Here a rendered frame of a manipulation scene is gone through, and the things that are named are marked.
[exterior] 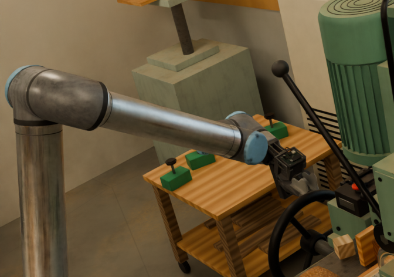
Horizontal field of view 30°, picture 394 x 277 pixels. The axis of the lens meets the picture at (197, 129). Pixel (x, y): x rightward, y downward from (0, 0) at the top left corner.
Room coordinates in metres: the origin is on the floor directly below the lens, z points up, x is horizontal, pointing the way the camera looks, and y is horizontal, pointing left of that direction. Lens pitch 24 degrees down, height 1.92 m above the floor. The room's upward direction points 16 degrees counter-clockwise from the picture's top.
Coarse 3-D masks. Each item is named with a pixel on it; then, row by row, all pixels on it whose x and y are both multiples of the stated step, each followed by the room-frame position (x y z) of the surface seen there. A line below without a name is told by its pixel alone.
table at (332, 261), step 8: (328, 240) 1.54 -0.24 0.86; (352, 240) 1.46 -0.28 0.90; (328, 256) 1.42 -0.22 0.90; (336, 256) 1.41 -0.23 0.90; (352, 256) 1.39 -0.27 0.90; (320, 264) 1.40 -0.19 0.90; (328, 264) 1.39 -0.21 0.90; (336, 264) 1.38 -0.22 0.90; (344, 264) 1.37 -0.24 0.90; (352, 264) 1.37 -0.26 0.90; (360, 264) 1.36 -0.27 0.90; (336, 272) 1.35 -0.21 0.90; (344, 272) 1.35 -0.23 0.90; (352, 272) 1.34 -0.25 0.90; (360, 272) 1.33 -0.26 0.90
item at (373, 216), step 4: (376, 196) 1.35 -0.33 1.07; (376, 200) 1.33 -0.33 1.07; (368, 204) 1.35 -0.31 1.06; (372, 212) 1.34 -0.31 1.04; (372, 216) 1.34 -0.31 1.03; (376, 216) 1.33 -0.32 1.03; (372, 220) 1.34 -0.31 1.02; (376, 220) 1.32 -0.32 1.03; (380, 220) 1.32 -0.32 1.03; (372, 224) 1.34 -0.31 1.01; (376, 224) 1.32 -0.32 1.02
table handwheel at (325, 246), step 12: (312, 192) 1.63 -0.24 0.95; (324, 192) 1.64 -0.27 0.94; (300, 204) 1.60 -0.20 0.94; (288, 216) 1.58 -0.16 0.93; (276, 228) 1.57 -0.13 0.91; (300, 228) 1.60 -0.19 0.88; (276, 240) 1.56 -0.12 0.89; (300, 240) 1.63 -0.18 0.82; (312, 240) 1.60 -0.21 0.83; (324, 240) 1.61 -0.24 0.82; (276, 252) 1.56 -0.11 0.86; (312, 252) 1.59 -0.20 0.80; (324, 252) 1.56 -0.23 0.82; (276, 264) 1.55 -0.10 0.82; (276, 276) 1.55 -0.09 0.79
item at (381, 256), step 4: (380, 248) 1.18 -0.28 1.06; (380, 252) 1.18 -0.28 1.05; (384, 252) 1.16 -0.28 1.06; (388, 252) 1.15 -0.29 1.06; (380, 256) 1.18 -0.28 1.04; (384, 256) 1.17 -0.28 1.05; (388, 256) 1.16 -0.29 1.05; (392, 256) 1.15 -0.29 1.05; (380, 260) 1.18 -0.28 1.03; (384, 260) 1.17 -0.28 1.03; (388, 260) 1.16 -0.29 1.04; (380, 264) 1.18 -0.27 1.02; (384, 264) 1.17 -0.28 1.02
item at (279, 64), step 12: (276, 72) 1.34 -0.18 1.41; (288, 84) 1.33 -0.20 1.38; (300, 96) 1.31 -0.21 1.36; (312, 120) 1.28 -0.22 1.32; (324, 132) 1.26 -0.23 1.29; (336, 144) 1.24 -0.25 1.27; (348, 168) 1.21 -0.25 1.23; (360, 180) 1.19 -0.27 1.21; (372, 204) 1.16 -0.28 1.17; (384, 240) 1.12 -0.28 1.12
